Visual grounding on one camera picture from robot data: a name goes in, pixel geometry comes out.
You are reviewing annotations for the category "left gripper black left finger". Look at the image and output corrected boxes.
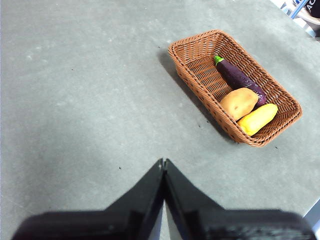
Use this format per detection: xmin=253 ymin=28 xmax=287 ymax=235
xmin=11 ymin=158 xmax=165 ymax=240

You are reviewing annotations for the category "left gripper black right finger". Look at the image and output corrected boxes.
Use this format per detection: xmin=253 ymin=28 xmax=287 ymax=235
xmin=163 ymin=158 xmax=316 ymax=240

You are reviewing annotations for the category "yellow corn cob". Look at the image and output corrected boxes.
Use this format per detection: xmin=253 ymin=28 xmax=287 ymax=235
xmin=236 ymin=103 xmax=279 ymax=137

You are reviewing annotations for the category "brown potato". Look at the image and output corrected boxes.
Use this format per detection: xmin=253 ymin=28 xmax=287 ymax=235
xmin=219 ymin=87 xmax=259 ymax=122

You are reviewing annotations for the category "purple eggplant with green stem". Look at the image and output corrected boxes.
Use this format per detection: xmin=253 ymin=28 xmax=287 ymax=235
xmin=214 ymin=55 xmax=268 ymax=108

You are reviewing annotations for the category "brown wicker basket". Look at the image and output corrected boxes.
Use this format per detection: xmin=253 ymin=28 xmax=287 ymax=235
xmin=167 ymin=29 xmax=303 ymax=148

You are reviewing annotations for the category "beige round item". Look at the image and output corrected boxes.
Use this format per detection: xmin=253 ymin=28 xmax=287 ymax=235
xmin=296 ymin=8 xmax=320 ymax=27

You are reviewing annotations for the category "blue metal bar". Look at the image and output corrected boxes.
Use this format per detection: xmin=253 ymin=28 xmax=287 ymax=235
xmin=289 ymin=0 xmax=310 ymax=20

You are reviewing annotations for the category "black item with white letters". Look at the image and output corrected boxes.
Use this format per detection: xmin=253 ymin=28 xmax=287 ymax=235
xmin=305 ymin=0 xmax=320 ymax=18

